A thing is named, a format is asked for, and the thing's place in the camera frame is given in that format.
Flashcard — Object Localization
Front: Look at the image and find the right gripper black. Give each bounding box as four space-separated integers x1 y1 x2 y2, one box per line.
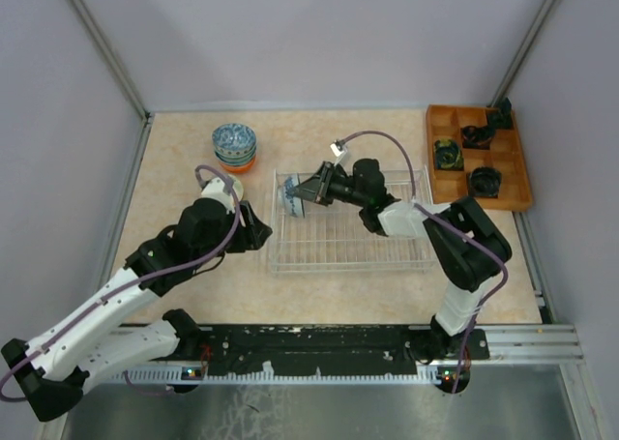
289 161 368 208

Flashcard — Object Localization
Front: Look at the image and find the blue white patterned bowl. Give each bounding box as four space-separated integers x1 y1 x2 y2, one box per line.
279 173 306 219

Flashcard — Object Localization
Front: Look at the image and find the yellow floral bowl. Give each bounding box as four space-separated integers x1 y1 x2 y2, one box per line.
226 174 245 200

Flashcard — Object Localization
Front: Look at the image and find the white wire dish rack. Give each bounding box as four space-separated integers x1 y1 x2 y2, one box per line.
268 171 437 274

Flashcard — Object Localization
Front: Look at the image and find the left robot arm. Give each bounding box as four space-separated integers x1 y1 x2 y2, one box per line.
1 198 273 422

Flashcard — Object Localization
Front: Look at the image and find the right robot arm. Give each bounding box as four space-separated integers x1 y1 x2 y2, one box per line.
281 159 513 360

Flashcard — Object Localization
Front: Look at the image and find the orange bottom stacked bowl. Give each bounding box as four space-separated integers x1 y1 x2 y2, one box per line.
219 159 255 174

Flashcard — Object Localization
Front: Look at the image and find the top blue stacked bowl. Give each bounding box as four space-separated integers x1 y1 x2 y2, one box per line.
212 123 257 157

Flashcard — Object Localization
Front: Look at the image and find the black yellow object in tray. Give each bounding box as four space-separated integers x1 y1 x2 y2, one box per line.
433 138 464 171

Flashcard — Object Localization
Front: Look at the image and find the wooden compartment tray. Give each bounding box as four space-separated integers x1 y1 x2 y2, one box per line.
426 104 533 212

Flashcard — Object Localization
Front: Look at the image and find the black object tray centre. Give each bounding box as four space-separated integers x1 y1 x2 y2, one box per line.
460 126 496 150

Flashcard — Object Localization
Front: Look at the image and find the black round object in tray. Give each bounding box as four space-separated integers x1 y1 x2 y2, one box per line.
467 166 502 198

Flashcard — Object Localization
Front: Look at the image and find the black object tray corner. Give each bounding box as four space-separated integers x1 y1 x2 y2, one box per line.
486 97 514 130

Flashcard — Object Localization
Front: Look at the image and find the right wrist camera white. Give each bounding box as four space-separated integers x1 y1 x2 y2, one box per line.
330 139 350 167

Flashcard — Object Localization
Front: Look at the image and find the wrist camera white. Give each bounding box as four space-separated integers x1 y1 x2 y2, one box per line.
330 139 350 167
200 177 236 213

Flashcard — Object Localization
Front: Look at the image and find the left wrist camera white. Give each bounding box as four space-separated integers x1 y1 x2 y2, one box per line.
200 177 236 213

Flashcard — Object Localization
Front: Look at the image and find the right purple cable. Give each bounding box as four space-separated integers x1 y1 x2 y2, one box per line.
340 130 510 396

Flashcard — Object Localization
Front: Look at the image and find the white cable duct strip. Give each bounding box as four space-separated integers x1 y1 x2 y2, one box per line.
123 366 465 384

